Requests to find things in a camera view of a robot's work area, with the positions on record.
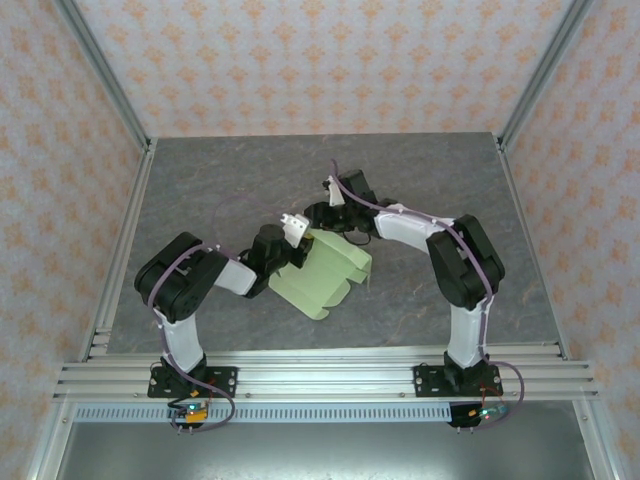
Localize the pale green paper box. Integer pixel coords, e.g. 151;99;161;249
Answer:
267;227;375;322

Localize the aluminium mounting beam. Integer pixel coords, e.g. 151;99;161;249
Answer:
52;349;601;402

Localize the grey metal shelf sheet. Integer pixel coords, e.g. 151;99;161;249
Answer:
54;419;591;480

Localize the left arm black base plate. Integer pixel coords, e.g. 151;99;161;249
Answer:
146;364;240;400

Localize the aluminium table side rail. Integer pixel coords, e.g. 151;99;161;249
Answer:
77;138;159;362
496;138;572;361

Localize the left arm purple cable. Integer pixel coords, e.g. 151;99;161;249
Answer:
147;194;289;434

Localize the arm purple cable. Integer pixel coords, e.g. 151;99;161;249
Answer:
147;194;289;434
327;158;526;432

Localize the grey slotted cable duct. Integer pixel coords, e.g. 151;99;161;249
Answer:
73;402;454;424

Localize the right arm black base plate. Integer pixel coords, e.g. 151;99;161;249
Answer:
413;363;503;400

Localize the aluminium corner post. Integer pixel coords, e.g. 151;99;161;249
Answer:
496;0;597;151
52;0;156;151

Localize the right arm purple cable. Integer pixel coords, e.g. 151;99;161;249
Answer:
327;158;526;432

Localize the aluminium frame leg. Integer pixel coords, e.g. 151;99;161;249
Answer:
572;399;619;480
27;399;76;480

